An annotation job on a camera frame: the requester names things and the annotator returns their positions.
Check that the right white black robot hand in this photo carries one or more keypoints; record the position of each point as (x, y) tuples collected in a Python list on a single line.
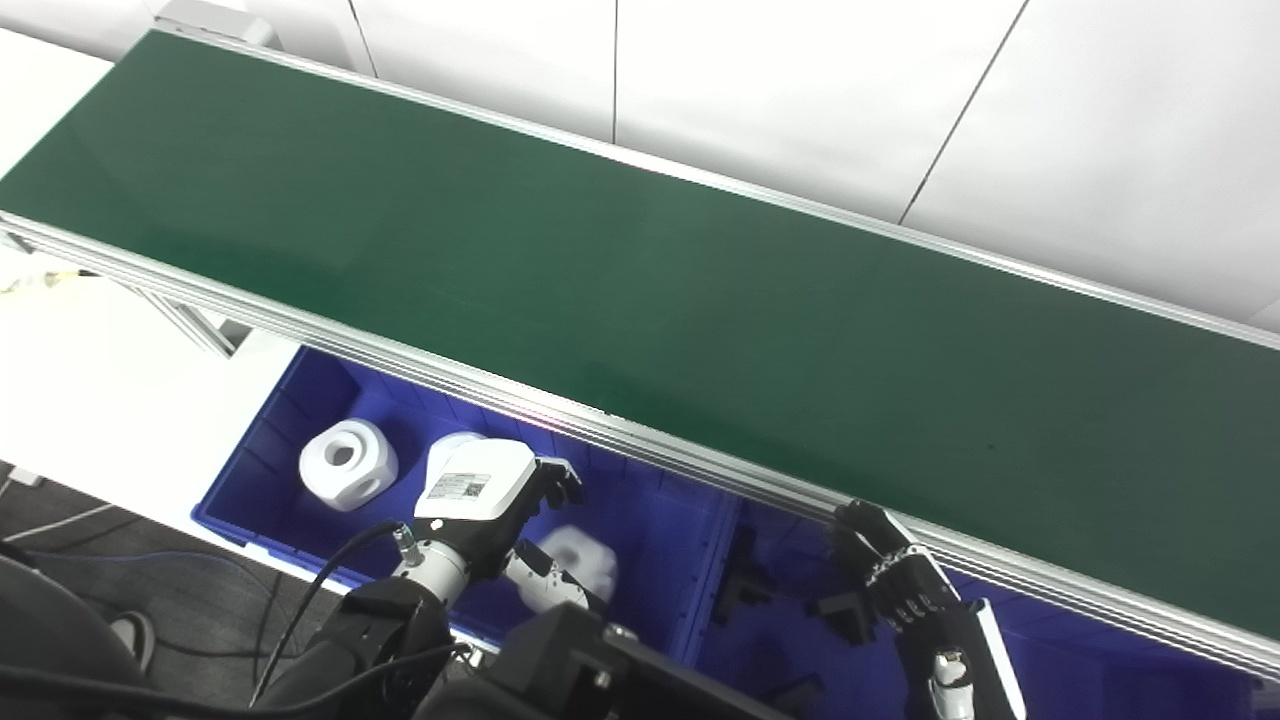
[(935, 640)]

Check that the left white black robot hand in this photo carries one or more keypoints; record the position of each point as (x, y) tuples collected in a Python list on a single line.
[(475, 495)]

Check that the white faceted block part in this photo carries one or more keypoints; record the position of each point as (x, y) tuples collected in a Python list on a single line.
[(590, 560), (448, 448)]

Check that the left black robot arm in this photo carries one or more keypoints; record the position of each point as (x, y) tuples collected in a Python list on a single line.
[(380, 630)]

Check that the white block part large hole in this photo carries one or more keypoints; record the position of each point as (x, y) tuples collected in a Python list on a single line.
[(365, 480)]

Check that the blue bin with black parts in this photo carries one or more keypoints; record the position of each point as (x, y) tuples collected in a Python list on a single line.
[(1100, 670)]

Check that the blue bin with white parts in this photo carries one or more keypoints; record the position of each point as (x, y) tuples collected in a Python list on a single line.
[(650, 540)]

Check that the green conveyor belt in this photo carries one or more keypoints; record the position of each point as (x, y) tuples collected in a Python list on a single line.
[(700, 465), (640, 280)]

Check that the dark rounded robot body part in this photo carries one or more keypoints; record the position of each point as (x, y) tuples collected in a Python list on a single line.
[(50, 650)]

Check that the black robot torso housing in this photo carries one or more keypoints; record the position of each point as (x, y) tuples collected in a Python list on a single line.
[(580, 670)]

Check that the black bracket part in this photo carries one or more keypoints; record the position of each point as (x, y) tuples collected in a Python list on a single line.
[(850, 612), (740, 585)]

